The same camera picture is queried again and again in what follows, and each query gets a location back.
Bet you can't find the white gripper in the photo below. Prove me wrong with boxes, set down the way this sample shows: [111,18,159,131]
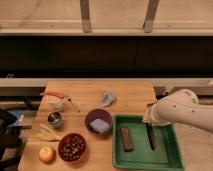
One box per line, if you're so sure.
[142,102,163,126]

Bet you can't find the black brush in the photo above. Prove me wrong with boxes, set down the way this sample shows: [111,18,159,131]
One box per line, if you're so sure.
[146,123,155,150]

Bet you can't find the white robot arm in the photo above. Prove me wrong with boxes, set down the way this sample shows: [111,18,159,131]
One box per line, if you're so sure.
[143,89,213,133]

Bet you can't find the green plastic tray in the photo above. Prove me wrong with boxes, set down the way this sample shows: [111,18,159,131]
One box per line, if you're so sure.
[112,115,185,171]

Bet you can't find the brown rectangular block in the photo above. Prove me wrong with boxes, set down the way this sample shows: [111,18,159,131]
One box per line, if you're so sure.
[120,127,133,152]

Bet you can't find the crumpled grey cloth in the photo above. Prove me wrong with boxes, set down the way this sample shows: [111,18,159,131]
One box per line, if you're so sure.
[101,90,116,107]

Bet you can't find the dark purple bowl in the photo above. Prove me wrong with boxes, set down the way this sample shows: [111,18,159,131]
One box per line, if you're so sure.
[85,109,112,135]

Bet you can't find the red bowl with beans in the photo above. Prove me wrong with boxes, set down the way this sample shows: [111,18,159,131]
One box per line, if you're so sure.
[58,133,87,162]

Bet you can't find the small metal cup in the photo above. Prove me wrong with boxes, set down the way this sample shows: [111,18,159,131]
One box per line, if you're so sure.
[48,112,63,129]

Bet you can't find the yellow apple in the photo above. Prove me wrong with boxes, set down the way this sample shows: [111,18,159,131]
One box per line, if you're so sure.
[38,146,55,163]

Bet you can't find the black chair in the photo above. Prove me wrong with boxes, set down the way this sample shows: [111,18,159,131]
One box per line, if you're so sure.
[0,108,22,171]

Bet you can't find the red handled pliers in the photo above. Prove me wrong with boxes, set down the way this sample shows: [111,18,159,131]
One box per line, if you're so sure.
[40,92,65,99]

